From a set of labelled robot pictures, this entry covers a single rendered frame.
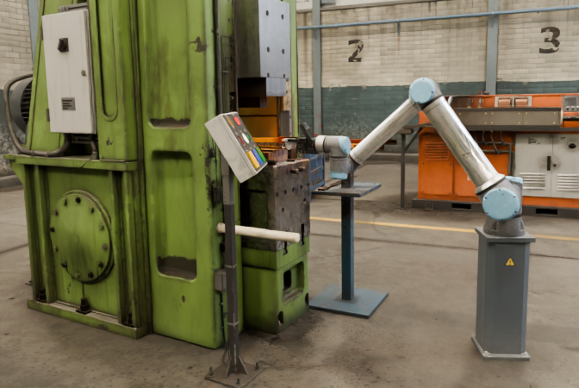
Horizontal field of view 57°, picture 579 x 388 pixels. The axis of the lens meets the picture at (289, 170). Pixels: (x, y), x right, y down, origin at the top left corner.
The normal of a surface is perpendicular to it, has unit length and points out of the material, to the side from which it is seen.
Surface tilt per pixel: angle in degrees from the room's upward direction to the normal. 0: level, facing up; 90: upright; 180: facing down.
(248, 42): 90
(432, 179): 91
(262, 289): 90
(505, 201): 94
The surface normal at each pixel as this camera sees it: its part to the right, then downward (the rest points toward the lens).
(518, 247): -0.07, 0.14
